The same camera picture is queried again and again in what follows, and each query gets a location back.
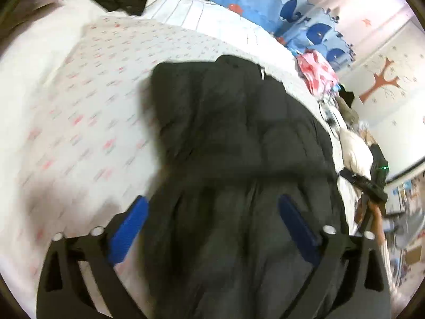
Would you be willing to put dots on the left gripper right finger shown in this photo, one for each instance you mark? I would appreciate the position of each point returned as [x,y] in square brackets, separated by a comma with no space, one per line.
[349,278]

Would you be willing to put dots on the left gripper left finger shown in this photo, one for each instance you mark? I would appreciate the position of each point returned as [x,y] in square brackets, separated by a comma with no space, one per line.
[62,292]

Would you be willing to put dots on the black puffer jacket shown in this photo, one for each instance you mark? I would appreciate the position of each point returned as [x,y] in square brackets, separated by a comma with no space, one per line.
[232,142]

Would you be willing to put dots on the cream knit sleeve forearm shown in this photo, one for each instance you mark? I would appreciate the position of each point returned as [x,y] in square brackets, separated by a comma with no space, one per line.
[383,248]

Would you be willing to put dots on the right hand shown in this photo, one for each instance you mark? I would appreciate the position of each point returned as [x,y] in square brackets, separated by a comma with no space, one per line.
[368,212]

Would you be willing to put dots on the pink patterned cloth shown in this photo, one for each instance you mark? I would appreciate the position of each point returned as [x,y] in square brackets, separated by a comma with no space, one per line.
[319,76]

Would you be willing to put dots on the cherry print bed sheet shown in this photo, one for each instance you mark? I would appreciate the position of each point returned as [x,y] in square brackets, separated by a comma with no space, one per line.
[43,211]

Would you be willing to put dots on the whale print curtain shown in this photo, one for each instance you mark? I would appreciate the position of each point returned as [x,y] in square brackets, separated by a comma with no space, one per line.
[299,25]

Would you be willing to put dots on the white striped quilt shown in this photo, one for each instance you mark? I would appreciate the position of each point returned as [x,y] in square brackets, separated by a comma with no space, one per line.
[186,10]

